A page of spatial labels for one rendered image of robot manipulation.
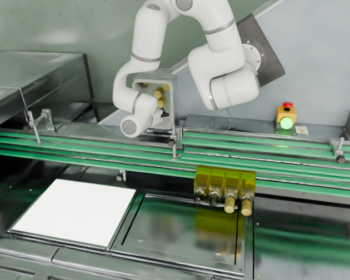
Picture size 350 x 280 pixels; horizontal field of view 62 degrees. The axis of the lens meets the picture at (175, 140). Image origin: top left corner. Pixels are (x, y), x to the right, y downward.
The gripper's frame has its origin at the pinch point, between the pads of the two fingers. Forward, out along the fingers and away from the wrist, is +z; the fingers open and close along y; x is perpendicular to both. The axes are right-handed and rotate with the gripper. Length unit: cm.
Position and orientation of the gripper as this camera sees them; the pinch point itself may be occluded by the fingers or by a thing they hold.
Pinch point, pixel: (155, 111)
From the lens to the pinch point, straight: 121.0
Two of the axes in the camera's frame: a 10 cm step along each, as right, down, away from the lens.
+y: 9.7, 0.8, -2.1
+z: 2.3, -2.7, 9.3
